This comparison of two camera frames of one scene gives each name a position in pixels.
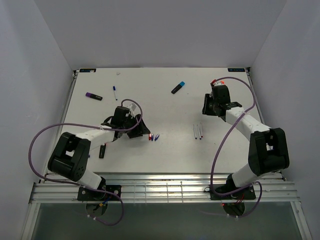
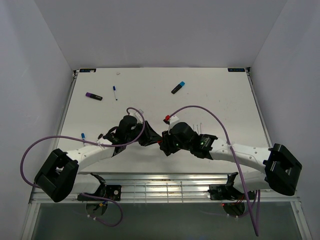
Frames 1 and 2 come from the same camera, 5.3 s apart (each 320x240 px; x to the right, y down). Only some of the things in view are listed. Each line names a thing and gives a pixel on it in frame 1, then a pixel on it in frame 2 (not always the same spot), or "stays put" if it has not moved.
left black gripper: [141, 129] → [150, 136]
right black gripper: [206, 110] → [166, 145]
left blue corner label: [87, 70] stays put
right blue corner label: [236, 69] stays put
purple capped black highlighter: [88, 94] stays put
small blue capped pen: [115, 89] stays put
